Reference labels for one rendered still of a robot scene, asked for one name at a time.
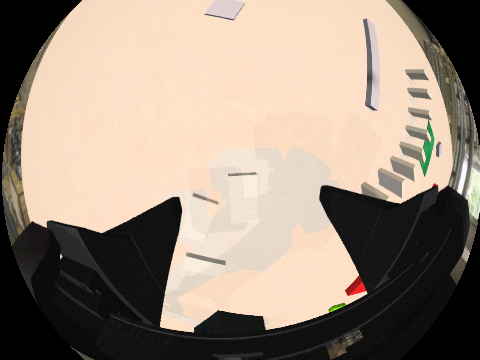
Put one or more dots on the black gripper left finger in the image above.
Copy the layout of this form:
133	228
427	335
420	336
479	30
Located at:
133	258

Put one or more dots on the lime green rectangular block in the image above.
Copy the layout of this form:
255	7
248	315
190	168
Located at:
337	306

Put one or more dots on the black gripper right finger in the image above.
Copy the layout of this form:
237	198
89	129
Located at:
374	231

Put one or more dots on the green flat mat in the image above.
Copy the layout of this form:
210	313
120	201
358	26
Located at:
428	148

